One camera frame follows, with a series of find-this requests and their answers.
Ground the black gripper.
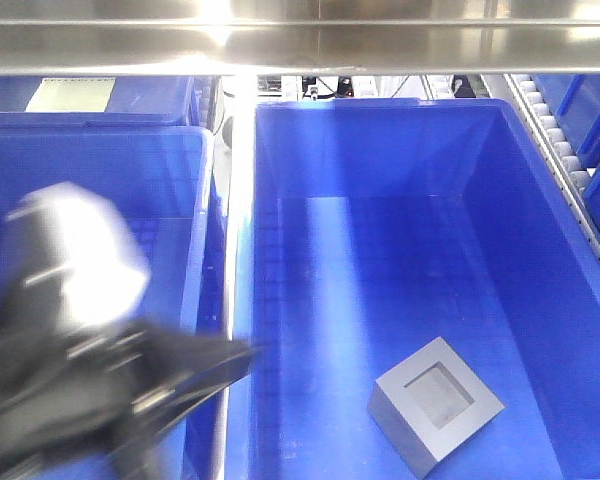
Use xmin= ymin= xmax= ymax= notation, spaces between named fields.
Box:
xmin=0 ymin=279 xmax=264 ymax=480

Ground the gray square base block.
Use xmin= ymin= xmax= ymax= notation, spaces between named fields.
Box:
xmin=367 ymin=337 xmax=505 ymax=479

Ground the blue bin left neighbor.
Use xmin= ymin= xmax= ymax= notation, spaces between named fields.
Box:
xmin=0 ymin=112 xmax=229 ymax=480

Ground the blue target bin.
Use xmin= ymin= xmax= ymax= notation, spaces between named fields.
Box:
xmin=224 ymin=99 xmax=600 ymax=479

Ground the white paper label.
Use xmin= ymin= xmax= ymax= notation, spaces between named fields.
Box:
xmin=25 ymin=77 xmax=116 ymax=113

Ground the steel shelf beam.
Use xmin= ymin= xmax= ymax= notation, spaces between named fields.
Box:
xmin=0 ymin=1 xmax=600 ymax=76

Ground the roller conveyor track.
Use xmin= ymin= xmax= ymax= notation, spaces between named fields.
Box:
xmin=503 ymin=74 xmax=600 ymax=267

